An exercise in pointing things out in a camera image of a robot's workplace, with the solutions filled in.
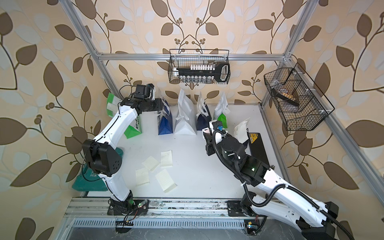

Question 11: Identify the white paper bag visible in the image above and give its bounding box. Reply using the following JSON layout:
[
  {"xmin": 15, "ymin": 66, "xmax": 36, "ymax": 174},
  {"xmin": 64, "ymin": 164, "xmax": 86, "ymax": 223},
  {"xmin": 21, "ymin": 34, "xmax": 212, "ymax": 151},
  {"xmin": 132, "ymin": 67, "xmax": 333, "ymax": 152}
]
[{"xmin": 174, "ymin": 89, "xmax": 197, "ymax": 135}]

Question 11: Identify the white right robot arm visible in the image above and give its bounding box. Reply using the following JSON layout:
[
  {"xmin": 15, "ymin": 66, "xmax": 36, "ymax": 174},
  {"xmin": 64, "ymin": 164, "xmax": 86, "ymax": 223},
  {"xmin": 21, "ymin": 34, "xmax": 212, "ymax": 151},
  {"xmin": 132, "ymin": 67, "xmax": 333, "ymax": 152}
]
[{"xmin": 203, "ymin": 128, "xmax": 339, "ymax": 240}]

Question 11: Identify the black corrugated cable hose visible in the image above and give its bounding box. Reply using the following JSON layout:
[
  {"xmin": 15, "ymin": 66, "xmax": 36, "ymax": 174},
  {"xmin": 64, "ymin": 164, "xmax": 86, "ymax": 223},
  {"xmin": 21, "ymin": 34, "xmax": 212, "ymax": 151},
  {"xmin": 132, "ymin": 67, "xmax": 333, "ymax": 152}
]
[{"xmin": 211, "ymin": 130, "xmax": 356, "ymax": 240}]

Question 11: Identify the small green paper bag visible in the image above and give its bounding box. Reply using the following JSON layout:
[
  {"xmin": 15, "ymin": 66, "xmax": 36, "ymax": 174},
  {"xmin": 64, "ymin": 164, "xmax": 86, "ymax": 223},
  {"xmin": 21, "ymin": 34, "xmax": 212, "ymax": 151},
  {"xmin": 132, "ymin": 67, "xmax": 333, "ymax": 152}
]
[{"xmin": 214, "ymin": 92, "xmax": 230, "ymax": 129}]

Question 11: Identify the black wire basket right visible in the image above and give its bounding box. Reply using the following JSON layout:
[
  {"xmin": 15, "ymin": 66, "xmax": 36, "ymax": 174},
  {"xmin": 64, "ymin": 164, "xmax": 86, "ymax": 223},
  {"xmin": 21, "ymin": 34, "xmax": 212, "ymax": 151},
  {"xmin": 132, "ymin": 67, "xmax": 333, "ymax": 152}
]
[{"xmin": 264, "ymin": 63, "xmax": 335, "ymax": 131}]

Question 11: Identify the large green white bag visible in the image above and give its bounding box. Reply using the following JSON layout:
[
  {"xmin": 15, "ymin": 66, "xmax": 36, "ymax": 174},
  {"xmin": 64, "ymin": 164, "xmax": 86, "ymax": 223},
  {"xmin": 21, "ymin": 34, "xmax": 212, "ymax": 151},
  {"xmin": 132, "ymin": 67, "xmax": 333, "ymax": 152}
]
[{"xmin": 107, "ymin": 93, "xmax": 142, "ymax": 141}]

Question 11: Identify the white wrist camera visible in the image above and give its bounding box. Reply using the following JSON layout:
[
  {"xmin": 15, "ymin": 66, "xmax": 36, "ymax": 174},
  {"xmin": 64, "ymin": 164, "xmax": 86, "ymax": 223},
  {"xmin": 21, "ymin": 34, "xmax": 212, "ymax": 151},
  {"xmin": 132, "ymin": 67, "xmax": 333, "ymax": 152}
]
[
  {"xmin": 202, "ymin": 120, "xmax": 228, "ymax": 144},
  {"xmin": 133, "ymin": 84, "xmax": 156, "ymax": 100}
]

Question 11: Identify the black wire basket back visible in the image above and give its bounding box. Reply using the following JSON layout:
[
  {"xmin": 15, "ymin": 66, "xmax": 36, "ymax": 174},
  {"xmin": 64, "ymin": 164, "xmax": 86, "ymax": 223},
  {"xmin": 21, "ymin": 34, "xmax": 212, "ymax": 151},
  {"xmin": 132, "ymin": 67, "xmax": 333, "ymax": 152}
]
[{"xmin": 168, "ymin": 48, "xmax": 231, "ymax": 85}]

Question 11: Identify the dark navy small bag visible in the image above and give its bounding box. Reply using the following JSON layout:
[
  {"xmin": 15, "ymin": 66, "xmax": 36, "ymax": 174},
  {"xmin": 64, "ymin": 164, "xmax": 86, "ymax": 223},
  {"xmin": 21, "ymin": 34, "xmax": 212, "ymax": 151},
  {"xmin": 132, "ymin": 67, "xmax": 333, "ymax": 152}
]
[{"xmin": 196, "ymin": 93, "xmax": 212, "ymax": 131}]

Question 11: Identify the black yellow flat case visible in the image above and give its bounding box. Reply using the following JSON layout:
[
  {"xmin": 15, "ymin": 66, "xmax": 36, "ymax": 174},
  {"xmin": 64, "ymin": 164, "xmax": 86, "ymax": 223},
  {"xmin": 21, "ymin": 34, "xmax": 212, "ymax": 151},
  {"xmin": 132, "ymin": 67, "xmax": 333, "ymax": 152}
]
[{"xmin": 248, "ymin": 133, "xmax": 270, "ymax": 166}]

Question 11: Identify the aluminium front rail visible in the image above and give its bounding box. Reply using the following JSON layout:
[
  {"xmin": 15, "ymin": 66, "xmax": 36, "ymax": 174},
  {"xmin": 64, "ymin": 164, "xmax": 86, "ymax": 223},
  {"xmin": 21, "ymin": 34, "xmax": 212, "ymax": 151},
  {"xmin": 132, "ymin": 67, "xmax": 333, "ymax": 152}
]
[{"xmin": 64, "ymin": 196, "xmax": 313, "ymax": 220}]

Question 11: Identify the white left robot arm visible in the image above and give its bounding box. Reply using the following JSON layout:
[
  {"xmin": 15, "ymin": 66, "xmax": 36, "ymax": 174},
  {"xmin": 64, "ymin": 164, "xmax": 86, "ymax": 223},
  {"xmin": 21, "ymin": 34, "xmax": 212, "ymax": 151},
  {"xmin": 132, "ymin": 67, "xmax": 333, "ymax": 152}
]
[{"xmin": 82, "ymin": 84, "xmax": 164, "ymax": 202}]

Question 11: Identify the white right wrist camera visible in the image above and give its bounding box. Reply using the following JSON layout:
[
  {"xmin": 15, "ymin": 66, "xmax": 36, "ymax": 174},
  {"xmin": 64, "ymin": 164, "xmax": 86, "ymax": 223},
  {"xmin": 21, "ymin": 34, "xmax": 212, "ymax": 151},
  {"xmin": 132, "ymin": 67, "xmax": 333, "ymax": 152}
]
[{"xmin": 202, "ymin": 120, "xmax": 228, "ymax": 144}]

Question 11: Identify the tool in right basket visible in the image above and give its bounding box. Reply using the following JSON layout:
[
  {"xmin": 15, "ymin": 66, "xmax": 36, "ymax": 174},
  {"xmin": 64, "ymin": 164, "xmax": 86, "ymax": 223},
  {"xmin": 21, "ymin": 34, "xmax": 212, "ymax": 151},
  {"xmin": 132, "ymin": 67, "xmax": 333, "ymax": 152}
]
[{"xmin": 275, "ymin": 91, "xmax": 300, "ymax": 107}]

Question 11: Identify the green plastic tool case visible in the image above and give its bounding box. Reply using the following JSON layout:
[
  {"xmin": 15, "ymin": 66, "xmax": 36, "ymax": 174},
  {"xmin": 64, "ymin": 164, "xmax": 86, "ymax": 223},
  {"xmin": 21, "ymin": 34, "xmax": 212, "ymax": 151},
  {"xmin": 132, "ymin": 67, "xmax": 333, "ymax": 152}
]
[{"xmin": 72, "ymin": 166, "xmax": 108, "ymax": 192}]

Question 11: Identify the black socket set holder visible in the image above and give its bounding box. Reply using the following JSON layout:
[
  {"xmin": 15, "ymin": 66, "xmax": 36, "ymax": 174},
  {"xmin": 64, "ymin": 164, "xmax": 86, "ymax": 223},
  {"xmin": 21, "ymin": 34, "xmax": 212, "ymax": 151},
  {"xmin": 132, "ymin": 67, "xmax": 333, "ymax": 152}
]
[{"xmin": 173, "ymin": 62, "xmax": 231, "ymax": 84}]

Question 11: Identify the small blue paper bag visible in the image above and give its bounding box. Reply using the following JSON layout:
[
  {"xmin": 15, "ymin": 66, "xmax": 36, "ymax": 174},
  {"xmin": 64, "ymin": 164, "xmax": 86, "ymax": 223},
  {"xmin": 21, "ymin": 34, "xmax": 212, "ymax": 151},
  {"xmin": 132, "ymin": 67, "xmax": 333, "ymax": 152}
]
[{"xmin": 158, "ymin": 97, "xmax": 173, "ymax": 135}]

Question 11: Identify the navy blue paper bag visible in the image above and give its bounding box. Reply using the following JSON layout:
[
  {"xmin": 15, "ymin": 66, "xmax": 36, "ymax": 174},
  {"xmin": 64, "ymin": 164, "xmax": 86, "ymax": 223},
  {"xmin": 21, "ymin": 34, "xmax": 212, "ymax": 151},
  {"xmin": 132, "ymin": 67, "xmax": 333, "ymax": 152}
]
[{"xmin": 243, "ymin": 140, "xmax": 250, "ymax": 149}]

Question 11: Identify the black wire basket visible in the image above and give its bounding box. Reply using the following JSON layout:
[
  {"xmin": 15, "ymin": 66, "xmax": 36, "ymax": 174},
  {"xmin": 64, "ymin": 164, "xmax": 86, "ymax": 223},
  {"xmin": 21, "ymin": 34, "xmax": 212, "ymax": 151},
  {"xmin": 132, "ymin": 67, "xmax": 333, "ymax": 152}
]
[
  {"xmin": 168, "ymin": 48, "xmax": 231, "ymax": 85},
  {"xmin": 264, "ymin": 63, "xmax": 335, "ymax": 131}
]

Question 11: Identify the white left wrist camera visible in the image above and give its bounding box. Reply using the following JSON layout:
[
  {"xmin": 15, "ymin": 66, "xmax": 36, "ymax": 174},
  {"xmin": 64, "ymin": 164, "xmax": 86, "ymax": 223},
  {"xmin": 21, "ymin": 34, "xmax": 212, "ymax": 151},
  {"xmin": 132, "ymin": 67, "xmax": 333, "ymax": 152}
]
[{"xmin": 133, "ymin": 84, "xmax": 156, "ymax": 100}]

